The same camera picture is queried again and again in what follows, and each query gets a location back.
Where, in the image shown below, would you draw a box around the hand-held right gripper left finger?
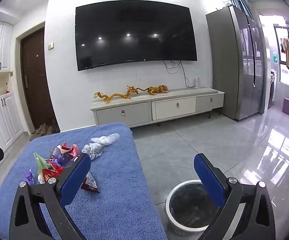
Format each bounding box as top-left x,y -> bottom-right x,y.
9,153 -> 92,240

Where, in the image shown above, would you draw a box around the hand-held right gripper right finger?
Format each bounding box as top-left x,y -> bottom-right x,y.
194,153 -> 276,240

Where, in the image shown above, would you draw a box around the dark red snack packet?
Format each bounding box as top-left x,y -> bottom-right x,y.
81,171 -> 101,194

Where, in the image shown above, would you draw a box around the red snack bag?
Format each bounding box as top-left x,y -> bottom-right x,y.
42,166 -> 65,184

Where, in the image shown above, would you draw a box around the red and white wrapper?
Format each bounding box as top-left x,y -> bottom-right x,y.
60,142 -> 81,163

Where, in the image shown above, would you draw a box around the black bin liner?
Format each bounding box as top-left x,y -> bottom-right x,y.
171,183 -> 222,227

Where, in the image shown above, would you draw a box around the white patterned snack bag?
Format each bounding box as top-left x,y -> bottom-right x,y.
81,142 -> 105,161

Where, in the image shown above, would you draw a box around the green wrapper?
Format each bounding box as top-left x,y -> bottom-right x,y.
33,152 -> 52,174

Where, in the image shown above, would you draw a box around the small purple wrapper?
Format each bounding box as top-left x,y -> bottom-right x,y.
24,168 -> 35,186

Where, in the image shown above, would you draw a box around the white round bin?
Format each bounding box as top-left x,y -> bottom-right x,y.
164,179 -> 233,232

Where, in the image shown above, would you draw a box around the white tissue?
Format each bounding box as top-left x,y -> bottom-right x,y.
91,133 -> 121,146

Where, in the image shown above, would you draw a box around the white base cabinet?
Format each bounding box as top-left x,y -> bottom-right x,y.
0,92 -> 25,156

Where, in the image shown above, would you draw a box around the blue fleece blanket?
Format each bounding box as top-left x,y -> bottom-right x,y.
0,122 -> 168,240

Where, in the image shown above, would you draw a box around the dark shoe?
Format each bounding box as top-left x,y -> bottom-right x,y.
51,119 -> 61,134

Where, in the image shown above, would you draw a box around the dark brown door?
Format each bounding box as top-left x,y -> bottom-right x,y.
20,27 -> 60,134

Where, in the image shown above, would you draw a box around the white television cabinet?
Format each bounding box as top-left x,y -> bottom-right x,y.
90,88 -> 225,128

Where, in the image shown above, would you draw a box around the yellow tinsel garland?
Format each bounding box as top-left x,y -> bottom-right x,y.
94,86 -> 147,104

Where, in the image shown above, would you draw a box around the golden tiger figurine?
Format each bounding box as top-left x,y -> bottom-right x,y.
147,85 -> 169,96

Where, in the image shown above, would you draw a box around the washing machine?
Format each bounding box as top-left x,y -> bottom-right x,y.
268,70 -> 277,109

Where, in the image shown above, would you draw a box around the grey refrigerator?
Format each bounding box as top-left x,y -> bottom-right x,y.
205,4 -> 266,122

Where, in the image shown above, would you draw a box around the yellow hanging garment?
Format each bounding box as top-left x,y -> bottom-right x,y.
281,38 -> 289,68

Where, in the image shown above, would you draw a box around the blue curtain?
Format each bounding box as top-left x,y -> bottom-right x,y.
229,0 -> 254,18

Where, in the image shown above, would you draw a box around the black television cable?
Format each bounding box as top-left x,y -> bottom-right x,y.
163,60 -> 189,88

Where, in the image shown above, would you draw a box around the black wall television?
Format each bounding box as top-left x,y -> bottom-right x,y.
75,0 -> 198,72

